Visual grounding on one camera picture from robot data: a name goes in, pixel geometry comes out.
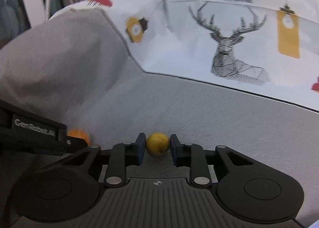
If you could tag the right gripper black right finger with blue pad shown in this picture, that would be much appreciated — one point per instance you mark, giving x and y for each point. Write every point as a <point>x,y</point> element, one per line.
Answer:
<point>223,159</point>

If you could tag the yellow round fruit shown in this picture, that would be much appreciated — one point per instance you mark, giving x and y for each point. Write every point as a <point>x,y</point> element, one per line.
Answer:
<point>157,144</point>

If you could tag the small orange mandarin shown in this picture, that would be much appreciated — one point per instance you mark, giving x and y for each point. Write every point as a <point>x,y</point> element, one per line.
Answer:
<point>80,133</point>

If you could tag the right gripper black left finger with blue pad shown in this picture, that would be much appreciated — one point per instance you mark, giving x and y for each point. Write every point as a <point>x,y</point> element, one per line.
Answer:
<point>94,165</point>

